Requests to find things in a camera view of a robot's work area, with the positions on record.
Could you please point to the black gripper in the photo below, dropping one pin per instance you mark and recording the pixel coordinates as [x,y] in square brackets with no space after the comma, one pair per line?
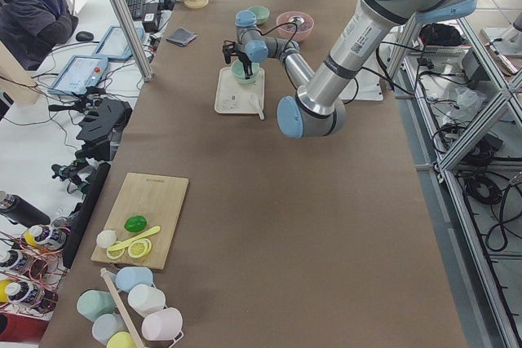
[245,58]

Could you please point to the green bowl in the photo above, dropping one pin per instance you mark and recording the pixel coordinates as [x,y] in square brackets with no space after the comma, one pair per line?
[261,14]
[240,75]

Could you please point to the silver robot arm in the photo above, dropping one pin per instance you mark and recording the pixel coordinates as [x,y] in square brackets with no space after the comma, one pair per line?
[316,110]

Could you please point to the white ceramic spoon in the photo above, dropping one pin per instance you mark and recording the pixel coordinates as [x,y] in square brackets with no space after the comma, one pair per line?
[254,101]

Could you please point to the cream bunny tray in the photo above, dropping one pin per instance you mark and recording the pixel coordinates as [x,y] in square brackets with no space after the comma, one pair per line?
[233,98]

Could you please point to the pink bowl with ice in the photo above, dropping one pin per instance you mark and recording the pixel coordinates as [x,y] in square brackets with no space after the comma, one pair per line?
[287,31]

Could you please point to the grey folded cloth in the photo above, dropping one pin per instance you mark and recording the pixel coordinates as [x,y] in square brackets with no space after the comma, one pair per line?
[181,37]

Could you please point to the far teach pendant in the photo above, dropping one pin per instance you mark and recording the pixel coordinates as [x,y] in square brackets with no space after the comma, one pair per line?
[113,45]

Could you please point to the teach pendant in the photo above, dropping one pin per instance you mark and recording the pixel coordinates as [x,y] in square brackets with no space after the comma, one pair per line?
[78,75]
[113,45]

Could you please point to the bamboo cutting board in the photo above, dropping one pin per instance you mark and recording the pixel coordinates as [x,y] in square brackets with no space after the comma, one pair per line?
[146,209]

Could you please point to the black computer mouse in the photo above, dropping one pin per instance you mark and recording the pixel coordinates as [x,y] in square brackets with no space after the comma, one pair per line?
[84,36]

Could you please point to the near teach pendant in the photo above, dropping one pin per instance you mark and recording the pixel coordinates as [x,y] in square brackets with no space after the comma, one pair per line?
[78,75]

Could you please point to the green toy pepper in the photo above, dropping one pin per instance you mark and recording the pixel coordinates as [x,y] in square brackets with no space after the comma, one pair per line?
[135,223]

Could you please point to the yellow plastic knife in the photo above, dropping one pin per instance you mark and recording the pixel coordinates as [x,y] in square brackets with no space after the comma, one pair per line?
[124,244]

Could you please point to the top front lemon slice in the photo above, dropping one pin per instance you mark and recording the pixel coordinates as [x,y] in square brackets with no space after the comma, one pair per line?
[139,248]

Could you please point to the seated man in grey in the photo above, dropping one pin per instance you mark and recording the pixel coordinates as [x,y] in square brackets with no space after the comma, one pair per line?
[30,29]

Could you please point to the lemon slice near bun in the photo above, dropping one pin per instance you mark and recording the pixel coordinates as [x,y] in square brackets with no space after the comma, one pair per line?
[115,254]

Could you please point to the light blue cup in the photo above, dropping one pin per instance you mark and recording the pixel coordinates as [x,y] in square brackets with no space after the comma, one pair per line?
[128,277]

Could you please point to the white cup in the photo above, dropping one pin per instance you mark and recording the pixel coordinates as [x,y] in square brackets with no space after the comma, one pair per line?
[146,300]

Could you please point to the pink cup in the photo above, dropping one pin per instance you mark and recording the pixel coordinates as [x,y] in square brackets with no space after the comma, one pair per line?
[163,325]

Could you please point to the black thermos bottle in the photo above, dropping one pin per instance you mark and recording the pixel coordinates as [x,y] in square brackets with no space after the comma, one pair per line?
[20,211]

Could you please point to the green cup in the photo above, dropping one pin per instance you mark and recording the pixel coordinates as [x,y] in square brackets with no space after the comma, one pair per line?
[93,303]

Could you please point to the grey cup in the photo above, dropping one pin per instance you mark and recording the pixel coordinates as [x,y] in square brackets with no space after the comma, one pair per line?
[106,326]

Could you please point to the yellow cup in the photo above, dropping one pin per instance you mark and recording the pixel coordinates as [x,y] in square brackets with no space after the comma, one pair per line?
[121,340]

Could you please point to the white wire cup rack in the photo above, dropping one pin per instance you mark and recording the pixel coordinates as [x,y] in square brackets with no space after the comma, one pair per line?
[132,319]

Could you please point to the copper wire bottle rack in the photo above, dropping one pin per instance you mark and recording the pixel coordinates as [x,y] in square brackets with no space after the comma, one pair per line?
[31,273]

